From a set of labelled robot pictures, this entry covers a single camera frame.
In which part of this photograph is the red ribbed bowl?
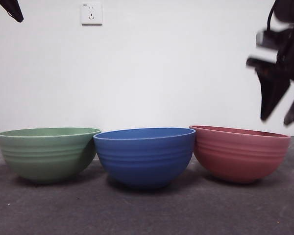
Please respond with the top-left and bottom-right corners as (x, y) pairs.
(189, 125), (292, 185)

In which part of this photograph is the white wall socket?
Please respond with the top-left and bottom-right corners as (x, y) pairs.
(81, 2), (103, 26)

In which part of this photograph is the green ribbed bowl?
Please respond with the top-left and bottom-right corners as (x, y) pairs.
(0, 127), (102, 185)

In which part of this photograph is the black camera cable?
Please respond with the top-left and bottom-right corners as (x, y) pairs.
(266, 4), (276, 32)

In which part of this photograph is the blue ribbed bowl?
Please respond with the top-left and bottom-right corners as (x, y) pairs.
(93, 127), (196, 190)

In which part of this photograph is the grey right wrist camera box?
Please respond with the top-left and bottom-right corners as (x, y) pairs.
(256, 28), (289, 52)

